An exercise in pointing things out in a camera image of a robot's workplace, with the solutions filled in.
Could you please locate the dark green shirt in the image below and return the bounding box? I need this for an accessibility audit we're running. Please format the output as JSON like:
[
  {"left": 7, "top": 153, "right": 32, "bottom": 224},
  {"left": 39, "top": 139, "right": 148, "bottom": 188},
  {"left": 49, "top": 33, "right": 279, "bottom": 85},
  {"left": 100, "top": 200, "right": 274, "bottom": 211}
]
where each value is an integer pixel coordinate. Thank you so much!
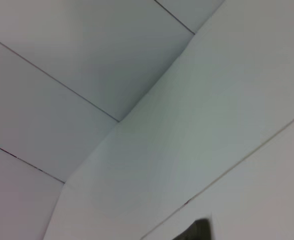
[{"left": 171, "top": 218, "right": 214, "bottom": 240}]

